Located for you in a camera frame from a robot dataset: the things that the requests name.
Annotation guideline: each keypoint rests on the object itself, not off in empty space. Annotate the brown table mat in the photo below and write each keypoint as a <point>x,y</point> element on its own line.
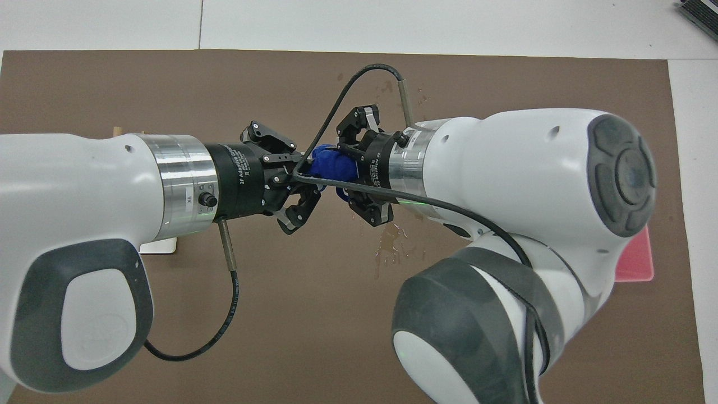
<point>280,314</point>

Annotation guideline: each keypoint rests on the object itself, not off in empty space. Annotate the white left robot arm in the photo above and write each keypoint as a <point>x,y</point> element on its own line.
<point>84,191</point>

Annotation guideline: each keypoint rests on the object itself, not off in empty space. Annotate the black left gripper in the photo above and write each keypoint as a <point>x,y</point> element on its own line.
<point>241,179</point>

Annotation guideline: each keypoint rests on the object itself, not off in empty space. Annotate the pink plastic bin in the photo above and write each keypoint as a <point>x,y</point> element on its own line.
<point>636,261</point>

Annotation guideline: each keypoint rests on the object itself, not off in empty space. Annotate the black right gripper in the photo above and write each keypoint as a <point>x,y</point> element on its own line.
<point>378,168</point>

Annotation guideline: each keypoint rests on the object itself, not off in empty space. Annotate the blue towel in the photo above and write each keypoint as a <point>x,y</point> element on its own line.
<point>331,165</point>

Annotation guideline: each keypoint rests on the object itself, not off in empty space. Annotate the dark striped object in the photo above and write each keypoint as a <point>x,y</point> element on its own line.
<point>701,14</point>

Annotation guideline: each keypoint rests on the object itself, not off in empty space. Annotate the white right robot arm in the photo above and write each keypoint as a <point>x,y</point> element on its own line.
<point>505,185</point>

